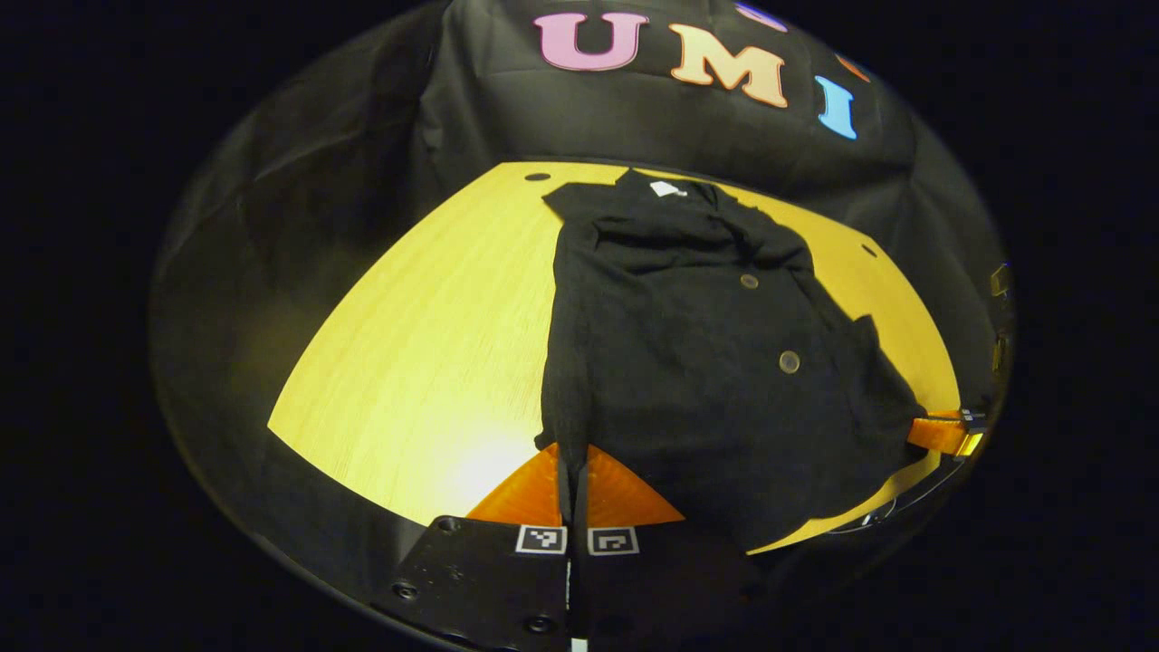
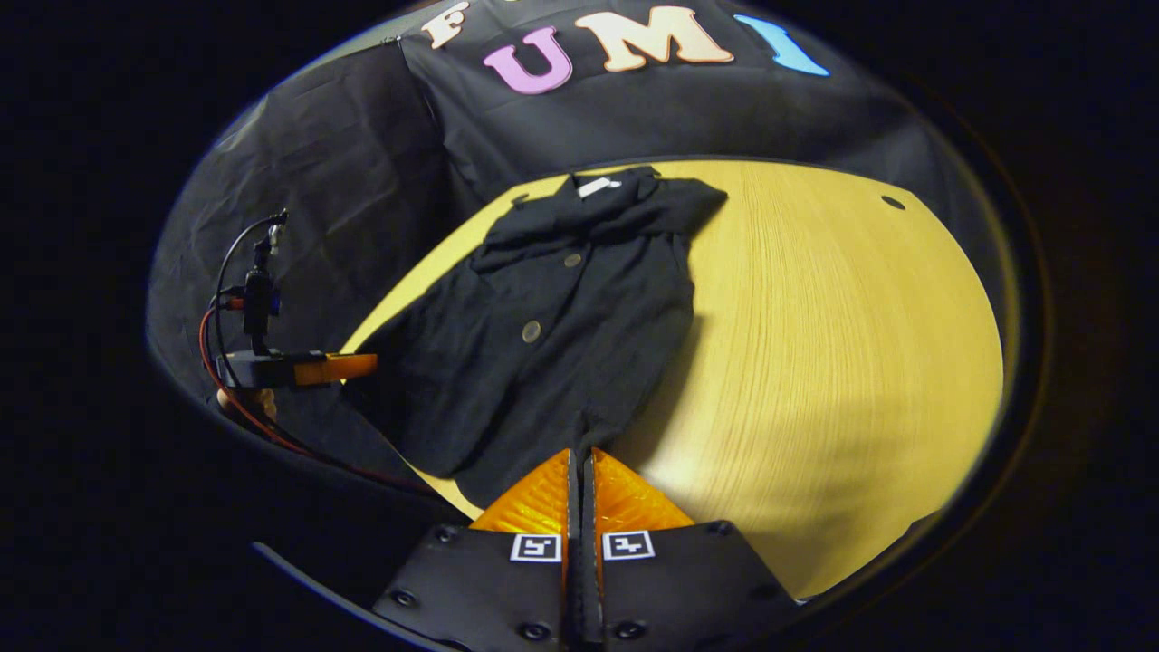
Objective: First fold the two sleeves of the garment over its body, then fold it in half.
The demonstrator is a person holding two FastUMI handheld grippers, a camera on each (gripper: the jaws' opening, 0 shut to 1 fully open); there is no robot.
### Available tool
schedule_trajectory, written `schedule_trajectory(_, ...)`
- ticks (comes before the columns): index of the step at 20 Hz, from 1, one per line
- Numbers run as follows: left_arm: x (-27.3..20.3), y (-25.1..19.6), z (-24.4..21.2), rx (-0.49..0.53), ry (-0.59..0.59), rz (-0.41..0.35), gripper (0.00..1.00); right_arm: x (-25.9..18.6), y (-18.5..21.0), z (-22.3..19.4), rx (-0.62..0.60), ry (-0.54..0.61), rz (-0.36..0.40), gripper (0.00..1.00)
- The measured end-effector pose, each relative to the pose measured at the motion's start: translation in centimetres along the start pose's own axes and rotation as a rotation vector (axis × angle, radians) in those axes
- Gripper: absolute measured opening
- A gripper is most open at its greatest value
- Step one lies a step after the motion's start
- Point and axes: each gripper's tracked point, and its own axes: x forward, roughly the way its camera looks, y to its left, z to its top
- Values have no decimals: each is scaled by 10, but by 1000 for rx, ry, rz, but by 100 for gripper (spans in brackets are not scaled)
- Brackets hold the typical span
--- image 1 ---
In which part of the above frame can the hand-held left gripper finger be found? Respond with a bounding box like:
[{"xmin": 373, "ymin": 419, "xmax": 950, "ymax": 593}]
[
  {"xmin": 572, "ymin": 442, "xmax": 771, "ymax": 652},
  {"xmin": 371, "ymin": 442, "xmax": 573, "ymax": 652}
]

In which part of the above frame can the black button jacket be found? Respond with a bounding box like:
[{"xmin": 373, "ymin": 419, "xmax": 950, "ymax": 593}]
[{"xmin": 534, "ymin": 168, "xmax": 931, "ymax": 555}]

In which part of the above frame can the black backdrop cloth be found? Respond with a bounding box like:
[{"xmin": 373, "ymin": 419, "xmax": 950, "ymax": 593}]
[{"xmin": 149, "ymin": 0, "xmax": 1015, "ymax": 626}]

